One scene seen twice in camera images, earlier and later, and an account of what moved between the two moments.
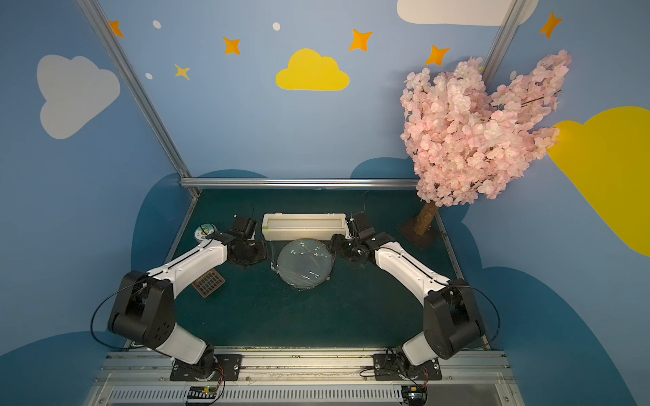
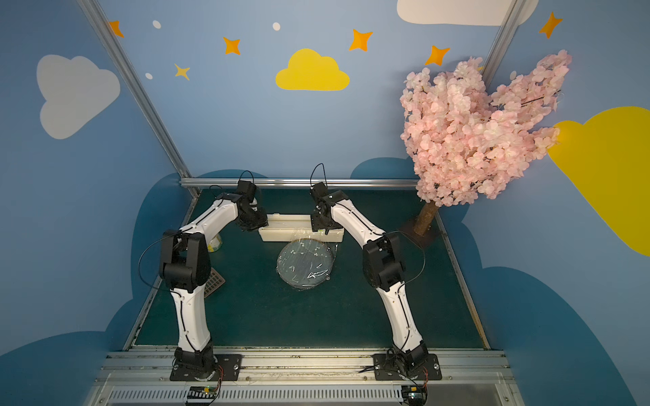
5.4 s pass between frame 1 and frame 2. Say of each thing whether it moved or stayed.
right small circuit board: stayed
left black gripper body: moved
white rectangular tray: stayed
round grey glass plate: stayed
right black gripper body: moved
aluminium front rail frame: stayed
